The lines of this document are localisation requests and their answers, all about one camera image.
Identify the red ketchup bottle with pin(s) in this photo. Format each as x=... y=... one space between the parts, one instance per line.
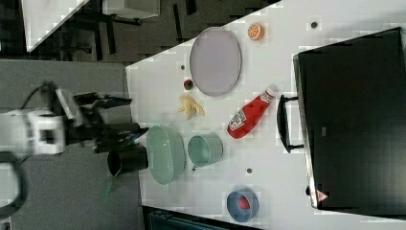
x=244 y=121

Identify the green oval colander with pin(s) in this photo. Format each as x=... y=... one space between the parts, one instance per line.
x=165 y=153

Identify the green mug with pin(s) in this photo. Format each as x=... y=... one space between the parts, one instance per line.
x=205 y=149

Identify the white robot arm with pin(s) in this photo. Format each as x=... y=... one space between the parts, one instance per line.
x=26 y=132

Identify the red ball in bowl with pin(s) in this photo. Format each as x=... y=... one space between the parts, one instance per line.
x=244 y=203

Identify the grey round plate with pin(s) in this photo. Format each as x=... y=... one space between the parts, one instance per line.
x=215 y=62

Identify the red strawberry toy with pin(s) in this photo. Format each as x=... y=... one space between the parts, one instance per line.
x=188 y=84

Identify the peeled banana toy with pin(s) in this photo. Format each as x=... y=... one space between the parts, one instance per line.
x=190 y=107

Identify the silver black toaster oven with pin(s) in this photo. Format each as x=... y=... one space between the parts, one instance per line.
x=351 y=98

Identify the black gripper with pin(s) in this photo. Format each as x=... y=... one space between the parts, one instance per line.
x=82 y=119

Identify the orange slice toy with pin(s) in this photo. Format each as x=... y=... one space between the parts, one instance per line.
x=255 y=32

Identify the black cylindrical container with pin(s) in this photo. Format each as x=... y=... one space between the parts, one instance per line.
x=127 y=160

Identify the blue bowl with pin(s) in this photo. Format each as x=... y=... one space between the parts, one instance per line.
x=235 y=211

